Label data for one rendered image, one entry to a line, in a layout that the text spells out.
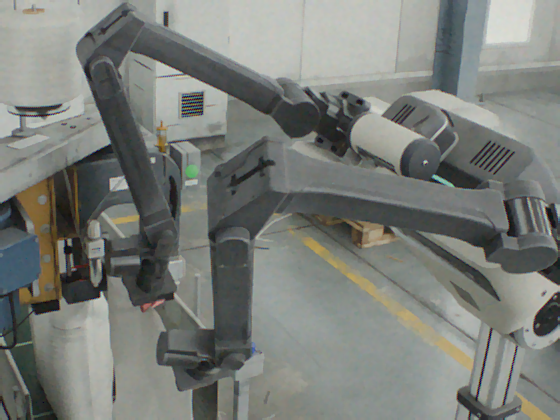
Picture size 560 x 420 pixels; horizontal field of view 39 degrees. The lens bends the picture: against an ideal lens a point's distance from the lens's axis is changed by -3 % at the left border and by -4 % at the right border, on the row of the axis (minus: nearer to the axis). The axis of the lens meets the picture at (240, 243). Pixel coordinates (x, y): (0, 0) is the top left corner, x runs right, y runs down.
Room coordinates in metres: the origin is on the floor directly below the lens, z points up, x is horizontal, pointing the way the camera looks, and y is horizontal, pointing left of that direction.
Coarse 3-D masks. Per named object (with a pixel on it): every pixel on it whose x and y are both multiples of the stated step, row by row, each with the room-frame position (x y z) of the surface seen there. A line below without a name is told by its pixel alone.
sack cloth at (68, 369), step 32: (64, 256) 1.95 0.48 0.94; (32, 320) 2.04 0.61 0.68; (64, 320) 1.83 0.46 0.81; (96, 320) 1.87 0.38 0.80; (64, 352) 1.84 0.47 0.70; (96, 352) 1.88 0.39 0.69; (64, 384) 1.84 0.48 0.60; (96, 384) 1.88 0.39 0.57; (64, 416) 1.84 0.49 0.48; (96, 416) 1.87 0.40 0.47
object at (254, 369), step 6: (258, 354) 1.67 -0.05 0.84; (246, 360) 1.65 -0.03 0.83; (252, 360) 1.65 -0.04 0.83; (246, 366) 1.65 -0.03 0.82; (252, 366) 1.65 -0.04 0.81; (258, 366) 1.66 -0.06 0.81; (234, 372) 1.64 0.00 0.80; (240, 372) 1.64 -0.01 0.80; (246, 372) 1.65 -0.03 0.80; (252, 372) 1.66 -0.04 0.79; (258, 372) 1.66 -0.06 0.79; (234, 378) 1.64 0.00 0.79; (240, 378) 1.64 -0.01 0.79
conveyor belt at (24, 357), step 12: (24, 312) 2.58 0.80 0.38; (24, 324) 2.49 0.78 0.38; (12, 336) 2.41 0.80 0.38; (24, 336) 2.41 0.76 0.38; (24, 348) 2.34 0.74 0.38; (24, 360) 2.26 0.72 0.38; (24, 372) 2.19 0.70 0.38; (36, 384) 2.13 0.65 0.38; (36, 396) 2.06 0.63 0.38; (36, 408) 2.00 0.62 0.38; (48, 408) 2.00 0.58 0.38
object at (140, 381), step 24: (120, 288) 1.54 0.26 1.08; (120, 312) 1.54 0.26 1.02; (144, 312) 1.50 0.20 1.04; (120, 336) 1.54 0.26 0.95; (144, 336) 1.51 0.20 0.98; (120, 360) 1.54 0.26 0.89; (144, 360) 1.51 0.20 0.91; (120, 384) 1.51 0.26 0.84; (144, 384) 1.49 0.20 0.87; (168, 384) 1.32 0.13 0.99; (120, 408) 1.47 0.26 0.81; (144, 408) 1.42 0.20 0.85; (168, 408) 1.32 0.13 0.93
